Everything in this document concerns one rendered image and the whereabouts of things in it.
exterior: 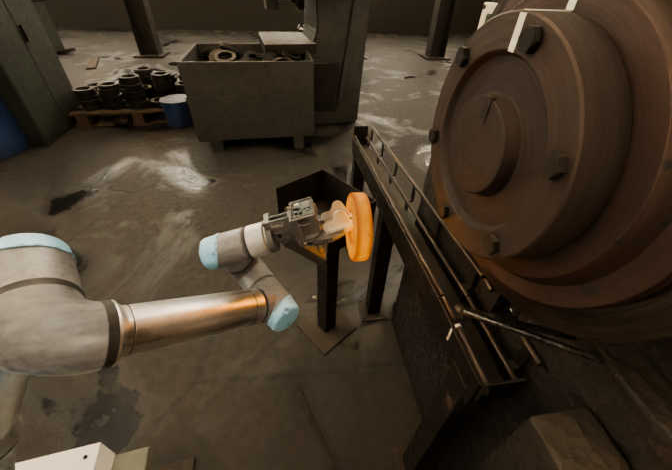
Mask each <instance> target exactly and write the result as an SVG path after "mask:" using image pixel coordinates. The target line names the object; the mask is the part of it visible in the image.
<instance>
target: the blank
mask: <svg viewBox="0 0 672 470"><path fill-rule="evenodd" d="M346 209H347V211H348V212H349V213H352V216H353V225H354V228H352V229H351V230H350V231H348V232H347V233H345V234H346V244H347V249H348V254H349V257H350V259H351V260H352V261H366V260H368V258H369V256H370V253H371V249H372V242H373V220H372V211H371V206H370V202H369V199H368V197H367V195H366V194H365V193H363V192H353V193H350V194H349V195H348V198H347V202H346Z"/></svg>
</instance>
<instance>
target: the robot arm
mask: <svg viewBox="0 0 672 470"><path fill-rule="evenodd" d="M304 200H305V201H304ZM286 208H287V210H285V213H282V214H278V215H274V216H270V214H269V213H266V214H263V218H264V220H263V221H262V222H259V223H255V224H252V225H248V226H244V227H241V228H237V229H233V230H230V231H226V232H223V233H217V234H216V235H213V236H210V237H207V238H204V239H203V240H202V241H201V242H200V245H199V256H200V259H201V262H202V263H203V265H204V266H205V267H206V268H207V269H210V270H213V269H220V268H221V267H223V268H224V269H225V270H227V271H228V272H229V273H230V274H231V275H232V276H233V277H234V278H235V279H236V280H237V282H238V283H239V284H240V286H241V287H242V289H243V290H239V291H231V292H223V293H215V294H207V295H199V296H191V297H184V298H176V299H168V300H160V301H152V302H144V303H136V304H128V305H120V304H118V303H117V302H116V301H114V300H105V301H90V300H87V299H86V298H85V294H84V291H83V287H82V283H81V280H80V276H79V273H78V269H77V266H76V263H77V260H76V257H75V255H74V254H73V253H72V251H71V249H70V247H69V246H68V245H67V244H66V243H65V242H63V241H62V240H60V239H58V238H56V237H53V236H50V235H45V234H39V233H20V234H13V235H8V236H4V237H1V238H0V470H15V448H16V445H17V443H18V440H19V437H20V435H21V432H22V428H23V421H22V417H21V416H20V414H19V413H18V411H19V408H20V406H21V403H22V400H23V397H24V395H25V392H26V389H27V387H28V384H29V381H30V378H31V376H70V375H79V374H85V373H90V372H95V371H99V370H102V369H106V368H110V367H113V366H115V365H116V364H117V362H118V361H119V360H120V359H121V358H122V357H125V356H129V355H133V354H137V353H141V352H145V351H150V350H154V349H158V348H162V347H166V346H170V345H174V344H178V343H183V342H187V341H191V340H195V339H199V338H203V337H207V336H211V335H216V334H220V333H224V332H228V331H232V330H236V329H240V328H245V327H249V326H253V325H257V324H261V323H265V322H266V323H267V325H268V326H270V328H271V329H272V330H275V331H281V330H284V329H286V328H287V327H289V326H290V325H291V324H292V323H293V322H294V321H295V319H296V318H297V316H298V314H299V307H298V305H297V304H296V302H295V301H294V300H293V298H292V296H291V295H289V293H288V292H287V291H286V290H285V289H284V287H283V286H282V285H281V284H280V283H279V281H278V280H277V279H276V278H275V276H274V275H273V274H272V273H271V271H270V270H269V269H268V268H267V267H266V265H265V263H264V262H263V261H262V260H261V259H260V258H259V257H261V256H265V255H269V254H272V253H273V252H276V251H279V250H280V249H281V242H283V246H285V247H286V248H288V249H290V250H292V251H294V252H296V253H298V254H300V255H302V256H303V257H305V258H307V259H309V260H311V261H313V262H315V263H317V264H318V265H322V264H323V263H324V262H325V261H326V260H327V259H326V253H325V248H324V247H323V246H321V245H325V244H329V243H331V242H333V241H335V240H337V239H339V238H340V237H342V236H344V235H345V233H347V232H348V231H350V230H351V229H352V228H354V225H353V216H352V213H349V212H348V211H347V209H346V208H345V206H344V205H343V203H342V202H341V201H338V200H337V201H334V202H333V203H332V206H331V209H330V210H329V211H326V212H323V213H322V214H321V215H318V214H317V213H318V211H317V207H316V205H315V203H314V202H313V199H312V198H311V197H307V198H304V199H300V200H297V201H293V202H290V203H289V206H287V207H286ZM286 208H285V209H286ZM286 211H287V212H286ZM322 229H323V230H324V231H322Z"/></svg>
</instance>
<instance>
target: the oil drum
mask: <svg viewBox="0 0 672 470"><path fill-rule="evenodd" d="M31 146H32V145H31V143H30V142H29V140H28V138H27V137H26V135H25V134H24V132H23V130H22V129H21V127H20V125H19V124H18V122H17V121H16V119H15V117H14V116H13V113H12V112H11V111H10V109H9V108H8V106H7V104H6V103H5V101H4V99H3V98H2V96H1V95H0V160H3V159H6V158H9V157H12V156H15V155H17V154H20V153H22V152H24V151H26V150H27V149H29V148H30V147H31Z"/></svg>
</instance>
